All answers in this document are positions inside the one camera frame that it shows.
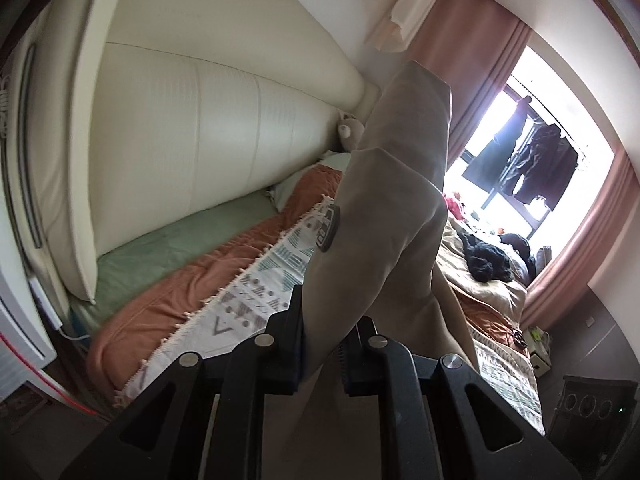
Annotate beige jacket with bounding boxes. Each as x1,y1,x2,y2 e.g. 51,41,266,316
252,60,481,480

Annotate long dark hanging coat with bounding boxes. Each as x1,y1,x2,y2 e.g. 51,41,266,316
462,95,533,193

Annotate light green bed sheet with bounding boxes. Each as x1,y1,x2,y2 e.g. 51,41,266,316
67,192,281,331

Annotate dark cushions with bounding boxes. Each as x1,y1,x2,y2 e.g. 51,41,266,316
500,232,553,283

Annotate patterned bed blanket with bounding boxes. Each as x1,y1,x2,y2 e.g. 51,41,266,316
112,195,546,436

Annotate light green pillow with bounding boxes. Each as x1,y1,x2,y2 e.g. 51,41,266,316
267,152,353,211

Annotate cream padded headboard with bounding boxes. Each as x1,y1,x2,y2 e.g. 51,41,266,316
0,0,381,303

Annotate black knit garment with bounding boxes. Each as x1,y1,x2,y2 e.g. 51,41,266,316
459,232,516,283

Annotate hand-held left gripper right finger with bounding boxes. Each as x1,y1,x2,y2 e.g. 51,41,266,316
340,316,583,480

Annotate white nightstand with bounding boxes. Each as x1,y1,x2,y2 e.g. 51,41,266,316
527,345,551,376

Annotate red cable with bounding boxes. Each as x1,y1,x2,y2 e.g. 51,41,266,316
0,337,106,418

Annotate dark hanging garment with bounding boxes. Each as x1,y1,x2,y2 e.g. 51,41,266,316
530,130,581,208
500,122,551,198

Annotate dark framed window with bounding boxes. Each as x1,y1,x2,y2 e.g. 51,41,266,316
442,45,618,256

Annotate pink curtain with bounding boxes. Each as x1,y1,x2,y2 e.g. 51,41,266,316
522,150,636,331
405,0,531,171

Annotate beige duvet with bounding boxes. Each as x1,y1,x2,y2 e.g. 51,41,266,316
435,215,528,321

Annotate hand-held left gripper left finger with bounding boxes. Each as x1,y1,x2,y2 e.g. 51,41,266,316
60,285,306,480

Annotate grey plush toy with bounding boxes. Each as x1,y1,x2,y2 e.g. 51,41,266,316
336,112,371,153

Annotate orange-brown bed cover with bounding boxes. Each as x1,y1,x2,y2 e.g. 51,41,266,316
87,167,531,401

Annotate white power strip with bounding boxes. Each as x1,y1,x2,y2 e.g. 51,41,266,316
27,275,66,333

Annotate red clothes pile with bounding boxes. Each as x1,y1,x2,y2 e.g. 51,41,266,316
442,191,468,216

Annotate green item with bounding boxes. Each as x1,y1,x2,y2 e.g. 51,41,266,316
525,327,551,351

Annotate white bedside cabinet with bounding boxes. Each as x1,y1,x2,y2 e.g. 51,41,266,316
0,265,58,396

